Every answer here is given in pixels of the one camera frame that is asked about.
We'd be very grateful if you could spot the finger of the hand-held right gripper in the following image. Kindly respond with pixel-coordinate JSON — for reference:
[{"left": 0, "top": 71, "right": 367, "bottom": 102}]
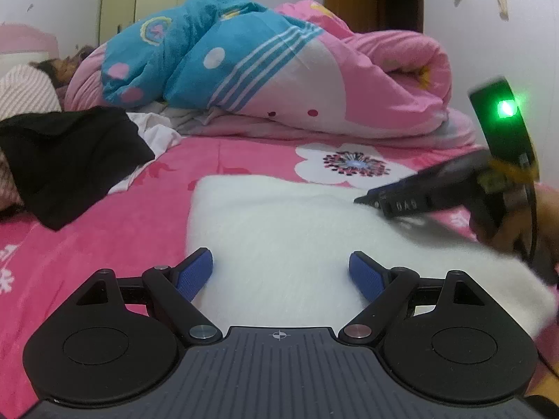
[{"left": 353, "top": 149, "right": 493, "bottom": 219}]

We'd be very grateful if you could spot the white cloth garment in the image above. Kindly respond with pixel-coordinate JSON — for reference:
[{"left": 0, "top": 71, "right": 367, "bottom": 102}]
[{"left": 104, "top": 110, "right": 185, "bottom": 196}]

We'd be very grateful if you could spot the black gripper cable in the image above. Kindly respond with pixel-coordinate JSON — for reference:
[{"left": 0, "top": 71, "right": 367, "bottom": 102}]
[{"left": 525, "top": 181, "right": 542, "bottom": 267}]

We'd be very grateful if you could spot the checked pillow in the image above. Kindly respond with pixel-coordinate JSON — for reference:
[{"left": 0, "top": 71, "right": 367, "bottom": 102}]
[{"left": 0, "top": 62, "right": 63, "bottom": 122}]

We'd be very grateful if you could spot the white deer print sweater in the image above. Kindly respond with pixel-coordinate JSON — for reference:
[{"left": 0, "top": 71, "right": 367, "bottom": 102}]
[{"left": 186, "top": 174, "right": 558, "bottom": 340}]

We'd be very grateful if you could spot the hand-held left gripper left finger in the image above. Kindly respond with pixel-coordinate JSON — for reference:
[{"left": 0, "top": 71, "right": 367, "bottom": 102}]
[{"left": 74, "top": 247, "right": 221, "bottom": 345}]

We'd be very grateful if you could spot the person's right hand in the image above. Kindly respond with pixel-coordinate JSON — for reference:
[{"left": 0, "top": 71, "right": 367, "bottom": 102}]
[{"left": 488, "top": 184, "right": 559, "bottom": 279}]

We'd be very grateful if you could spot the pink headboard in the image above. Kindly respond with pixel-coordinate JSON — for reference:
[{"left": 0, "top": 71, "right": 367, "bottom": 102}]
[{"left": 0, "top": 21, "right": 60, "bottom": 80}]

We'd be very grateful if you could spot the pink floral blanket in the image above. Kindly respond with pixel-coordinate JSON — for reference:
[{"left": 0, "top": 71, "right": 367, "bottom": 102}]
[{"left": 0, "top": 133, "right": 559, "bottom": 406}]

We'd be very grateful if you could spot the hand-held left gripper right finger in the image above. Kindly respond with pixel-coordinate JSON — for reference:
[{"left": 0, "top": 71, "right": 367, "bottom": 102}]
[{"left": 338, "top": 251, "right": 492, "bottom": 345}]

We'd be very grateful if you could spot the pink and blue quilt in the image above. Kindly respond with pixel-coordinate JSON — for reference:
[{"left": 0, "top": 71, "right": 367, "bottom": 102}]
[{"left": 62, "top": 0, "right": 480, "bottom": 150}]

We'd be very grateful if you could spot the black garment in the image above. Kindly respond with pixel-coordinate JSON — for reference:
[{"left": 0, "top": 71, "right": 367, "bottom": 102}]
[{"left": 0, "top": 105, "right": 157, "bottom": 232}]

